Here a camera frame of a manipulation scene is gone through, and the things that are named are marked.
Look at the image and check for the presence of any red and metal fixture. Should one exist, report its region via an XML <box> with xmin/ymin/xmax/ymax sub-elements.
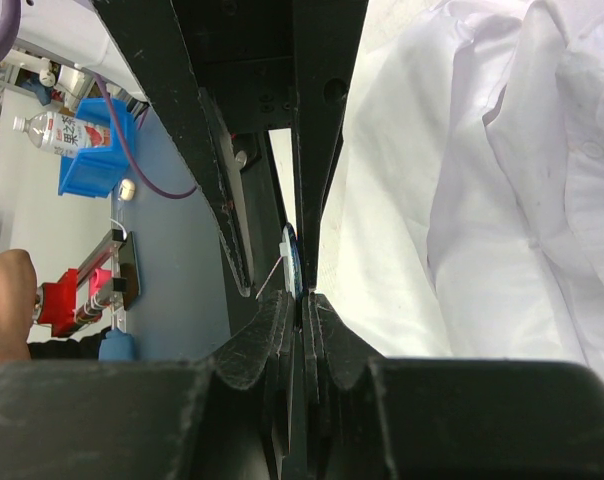
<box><xmin>32</xmin><ymin>229</ymin><xmax>141</xmax><ymax>338</ymax></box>

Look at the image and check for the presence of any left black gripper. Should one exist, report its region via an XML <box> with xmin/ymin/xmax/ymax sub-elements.
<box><xmin>93</xmin><ymin>0</ymin><xmax>368</xmax><ymax>297</ymax></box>

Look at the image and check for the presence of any clear plastic drink bottle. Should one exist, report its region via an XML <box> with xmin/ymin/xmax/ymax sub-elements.
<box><xmin>13</xmin><ymin>111</ymin><xmax>112</xmax><ymax>158</ymax></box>

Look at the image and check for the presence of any blue plastic storage bin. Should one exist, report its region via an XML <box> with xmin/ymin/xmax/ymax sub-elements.
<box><xmin>58</xmin><ymin>98</ymin><xmax>129</xmax><ymax>198</ymax></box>

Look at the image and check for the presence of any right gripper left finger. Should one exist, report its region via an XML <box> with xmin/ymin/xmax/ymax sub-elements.
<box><xmin>0</xmin><ymin>291</ymin><xmax>294</xmax><ymax>479</ymax></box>

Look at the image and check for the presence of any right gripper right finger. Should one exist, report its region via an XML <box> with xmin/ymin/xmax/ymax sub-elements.
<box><xmin>301</xmin><ymin>294</ymin><xmax>604</xmax><ymax>479</ymax></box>

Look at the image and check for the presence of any small white earbud case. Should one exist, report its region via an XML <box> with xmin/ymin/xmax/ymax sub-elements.
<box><xmin>118</xmin><ymin>178</ymin><xmax>136</xmax><ymax>202</ymax></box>

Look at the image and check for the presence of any blue rounded object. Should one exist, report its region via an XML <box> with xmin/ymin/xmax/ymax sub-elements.
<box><xmin>98</xmin><ymin>328</ymin><xmax>136</xmax><ymax>362</ymax></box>

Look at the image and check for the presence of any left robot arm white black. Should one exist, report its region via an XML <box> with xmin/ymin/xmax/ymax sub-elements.
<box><xmin>0</xmin><ymin>1</ymin><xmax>367</xmax><ymax>294</ymax></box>

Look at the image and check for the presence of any bystander bare hand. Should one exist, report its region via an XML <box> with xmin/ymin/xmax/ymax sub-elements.
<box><xmin>0</xmin><ymin>249</ymin><xmax>37</xmax><ymax>365</ymax></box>

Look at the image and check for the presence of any white garment shirt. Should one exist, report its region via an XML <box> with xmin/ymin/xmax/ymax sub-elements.
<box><xmin>324</xmin><ymin>1</ymin><xmax>604</xmax><ymax>380</ymax></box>

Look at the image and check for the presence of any blue round brooch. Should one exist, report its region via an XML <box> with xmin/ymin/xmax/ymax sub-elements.
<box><xmin>279</xmin><ymin>223</ymin><xmax>302</xmax><ymax>299</ymax></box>

